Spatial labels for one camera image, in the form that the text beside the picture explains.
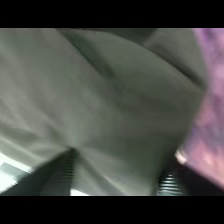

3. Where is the grey-green shirt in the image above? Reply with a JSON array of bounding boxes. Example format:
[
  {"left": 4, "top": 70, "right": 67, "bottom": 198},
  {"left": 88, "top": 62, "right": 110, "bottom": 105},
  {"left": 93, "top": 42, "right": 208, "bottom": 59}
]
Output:
[{"left": 0, "top": 27, "right": 209, "bottom": 197}]

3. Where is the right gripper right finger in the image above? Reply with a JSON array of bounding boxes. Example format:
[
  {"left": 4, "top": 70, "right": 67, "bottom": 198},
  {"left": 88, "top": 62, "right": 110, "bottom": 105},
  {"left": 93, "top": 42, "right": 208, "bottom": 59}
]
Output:
[{"left": 153, "top": 159, "right": 224, "bottom": 197}]

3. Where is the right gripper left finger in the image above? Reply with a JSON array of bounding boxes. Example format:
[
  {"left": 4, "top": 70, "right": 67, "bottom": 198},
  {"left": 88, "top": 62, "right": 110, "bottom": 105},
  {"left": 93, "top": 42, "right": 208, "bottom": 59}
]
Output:
[{"left": 0, "top": 147, "right": 80, "bottom": 197}]

